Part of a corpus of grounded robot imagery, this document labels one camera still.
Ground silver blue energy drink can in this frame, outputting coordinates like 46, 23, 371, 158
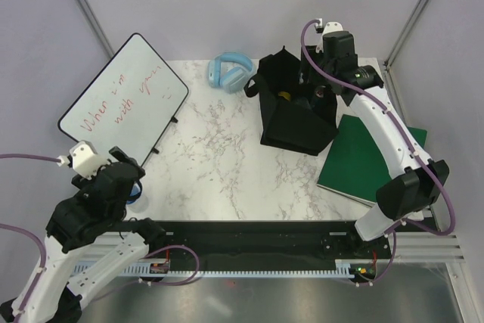
311, 85, 328, 108

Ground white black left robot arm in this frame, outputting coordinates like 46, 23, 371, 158
1, 141, 166, 322

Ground black canvas bag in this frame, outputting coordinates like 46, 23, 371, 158
244, 48, 338, 156

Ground green binder folder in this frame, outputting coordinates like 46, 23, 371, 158
316, 113, 428, 222

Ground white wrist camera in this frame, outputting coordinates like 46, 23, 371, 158
70, 141, 109, 180
315, 18, 343, 42

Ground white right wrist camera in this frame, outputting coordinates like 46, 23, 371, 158
315, 18, 343, 42

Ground whiteboard with red writing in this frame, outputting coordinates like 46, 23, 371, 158
57, 33, 189, 165

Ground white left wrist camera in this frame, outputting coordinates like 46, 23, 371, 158
70, 141, 109, 180

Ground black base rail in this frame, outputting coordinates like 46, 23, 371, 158
156, 221, 391, 271

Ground clear water bottle blue label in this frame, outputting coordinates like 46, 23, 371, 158
293, 97, 311, 110

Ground light blue headphones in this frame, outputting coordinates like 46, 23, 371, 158
207, 52, 256, 94

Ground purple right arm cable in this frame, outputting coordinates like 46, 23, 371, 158
300, 18, 457, 236

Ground white cable duct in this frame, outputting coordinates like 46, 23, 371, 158
73, 258, 383, 281

